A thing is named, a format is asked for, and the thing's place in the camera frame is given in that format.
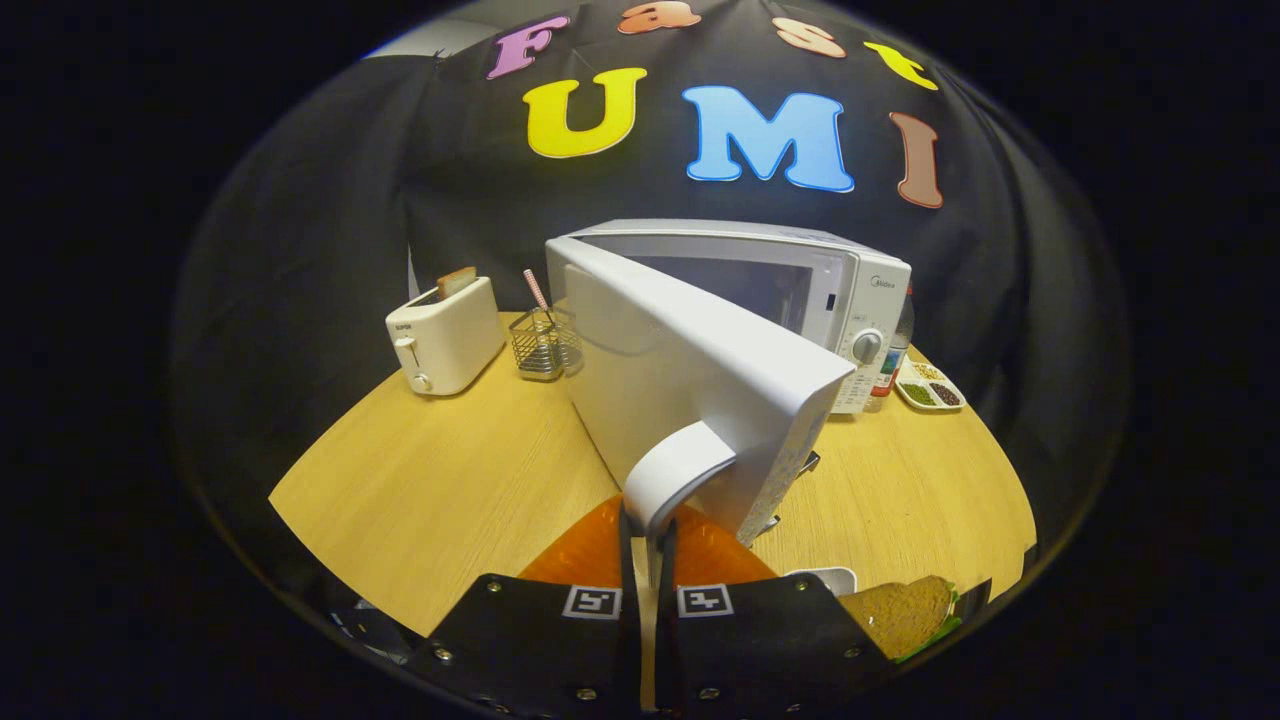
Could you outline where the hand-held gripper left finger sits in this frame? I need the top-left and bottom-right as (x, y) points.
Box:
(425, 495), (646, 716)

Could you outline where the clear plastic bottle red label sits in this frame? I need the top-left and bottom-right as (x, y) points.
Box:
(870, 292), (916, 398)

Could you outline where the white divided dish of beans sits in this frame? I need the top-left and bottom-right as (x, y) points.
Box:
(893, 360), (967, 412)

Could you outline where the wire mesh utensil basket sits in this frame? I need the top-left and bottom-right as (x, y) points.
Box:
(508, 305), (584, 383)

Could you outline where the white microwave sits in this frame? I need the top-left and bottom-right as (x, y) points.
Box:
(545, 219), (913, 549)

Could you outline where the white toaster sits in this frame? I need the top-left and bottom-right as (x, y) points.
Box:
(385, 277), (507, 397)

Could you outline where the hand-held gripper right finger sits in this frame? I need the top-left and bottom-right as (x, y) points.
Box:
(655, 500), (896, 716)

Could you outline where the brown bread lettuce sandwich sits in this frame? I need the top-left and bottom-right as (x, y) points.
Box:
(838, 575), (963, 663)

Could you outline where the white plastic tray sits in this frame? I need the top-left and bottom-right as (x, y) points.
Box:
(785, 566), (859, 597)

